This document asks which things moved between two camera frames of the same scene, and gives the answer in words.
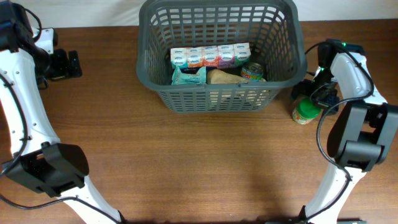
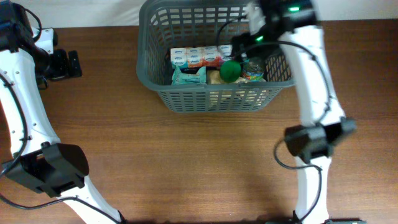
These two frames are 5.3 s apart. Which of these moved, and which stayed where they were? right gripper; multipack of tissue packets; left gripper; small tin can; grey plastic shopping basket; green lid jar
Moved: right gripper; green lid jar
Stayed: left gripper; grey plastic shopping basket; multipack of tissue packets; small tin can
